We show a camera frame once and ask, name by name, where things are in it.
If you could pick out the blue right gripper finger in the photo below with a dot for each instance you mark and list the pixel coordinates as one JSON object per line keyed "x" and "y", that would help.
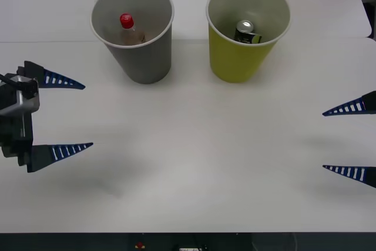
{"x": 349, "y": 107}
{"x": 352, "y": 173}

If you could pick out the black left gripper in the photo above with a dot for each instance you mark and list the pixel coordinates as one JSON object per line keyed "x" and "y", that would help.
{"x": 14, "y": 145}

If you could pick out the grey plastic bin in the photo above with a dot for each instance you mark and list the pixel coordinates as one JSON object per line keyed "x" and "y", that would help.
{"x": 147, "y": 60}

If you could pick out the yellow-green plastic bin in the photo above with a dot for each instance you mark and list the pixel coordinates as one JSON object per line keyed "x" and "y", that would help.
{"x": 235, "y": 57}

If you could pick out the red-capped plastic bottle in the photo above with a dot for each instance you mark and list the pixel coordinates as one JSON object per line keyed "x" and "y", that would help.
{"x": 127, "y": 21}

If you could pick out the red round button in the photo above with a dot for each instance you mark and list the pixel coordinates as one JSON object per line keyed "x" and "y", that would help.
{"x": 140, "y": 245}

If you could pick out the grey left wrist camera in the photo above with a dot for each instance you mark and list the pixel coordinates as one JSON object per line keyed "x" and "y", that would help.
{"x": 25, "y": 98}

